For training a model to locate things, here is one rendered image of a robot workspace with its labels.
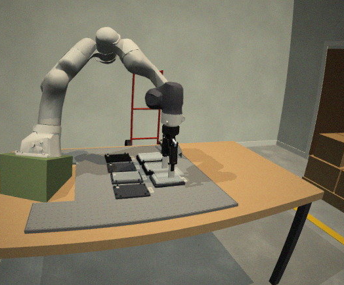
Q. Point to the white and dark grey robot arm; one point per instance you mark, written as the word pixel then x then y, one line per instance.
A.
pixel 168 96

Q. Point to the beige button panel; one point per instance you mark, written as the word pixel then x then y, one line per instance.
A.
pixel 179 152

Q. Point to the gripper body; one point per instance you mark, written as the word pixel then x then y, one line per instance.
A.
pixel 170 132

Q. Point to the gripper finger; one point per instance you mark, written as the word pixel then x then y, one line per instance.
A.
pixel 165 153
pixel 172 157

